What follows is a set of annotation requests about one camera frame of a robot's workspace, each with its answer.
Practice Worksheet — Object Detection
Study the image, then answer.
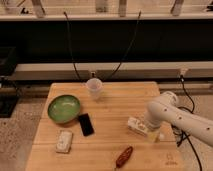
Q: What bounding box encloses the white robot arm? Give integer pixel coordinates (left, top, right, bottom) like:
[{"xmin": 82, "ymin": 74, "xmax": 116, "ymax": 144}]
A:
[{"xmin": 144, "ymin": 91, "xmax": 213, "ymax": 147}]

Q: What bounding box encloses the green ceramic bowl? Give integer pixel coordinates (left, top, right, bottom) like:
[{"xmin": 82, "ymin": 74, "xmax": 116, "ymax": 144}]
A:
[{"xmin": 47, "ymin": 95, "xmax": 81, "ymax": 124}]

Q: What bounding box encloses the translucent plastic cup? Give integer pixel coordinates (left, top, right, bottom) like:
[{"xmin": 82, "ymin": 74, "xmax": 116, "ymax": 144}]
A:
[{"xmin": 86, "ymin": 78, "xmax": 102, "ymax": 100}]

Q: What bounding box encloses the black smartphone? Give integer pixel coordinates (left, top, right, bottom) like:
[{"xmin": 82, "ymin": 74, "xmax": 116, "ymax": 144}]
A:
[{"xmin": 78, "ymin": 114, "xmax": 94, "ymax": 136}]

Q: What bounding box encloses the white rectangular packet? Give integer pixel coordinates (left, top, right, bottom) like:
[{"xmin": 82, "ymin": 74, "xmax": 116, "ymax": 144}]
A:
[{"xmin": 56, "ymin": 130, "xmax": 73, "ymax": 153}]

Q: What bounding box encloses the black box at left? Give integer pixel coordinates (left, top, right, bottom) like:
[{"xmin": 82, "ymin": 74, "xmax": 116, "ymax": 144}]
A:
[{"xmin": 0, "ymin": 47, "xmax": 19, "ymax": 118}]

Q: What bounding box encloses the black cable right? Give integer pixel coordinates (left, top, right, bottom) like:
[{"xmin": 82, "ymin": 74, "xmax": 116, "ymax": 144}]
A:
[{"xmin": 105, "ymin": 10, "xmax": 142, "ymax": 81}]

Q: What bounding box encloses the brown wooden-handled tool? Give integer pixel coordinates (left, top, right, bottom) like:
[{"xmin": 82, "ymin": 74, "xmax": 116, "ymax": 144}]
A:
[{"xmin": 115, "ymin": 146, "xmax": 133, "ymax": 168}]

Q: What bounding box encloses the black cable left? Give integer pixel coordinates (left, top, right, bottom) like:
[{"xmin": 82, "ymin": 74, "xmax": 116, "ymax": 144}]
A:
[{"xmin": 62, "ymin": 11, "xmax": 82, "ymax": 82}]

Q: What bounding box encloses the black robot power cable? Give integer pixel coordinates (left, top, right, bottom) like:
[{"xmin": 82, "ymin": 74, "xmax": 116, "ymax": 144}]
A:
[{"xmin": 171, "ymin": 75, "xmax": 203, "ymax": 171}]

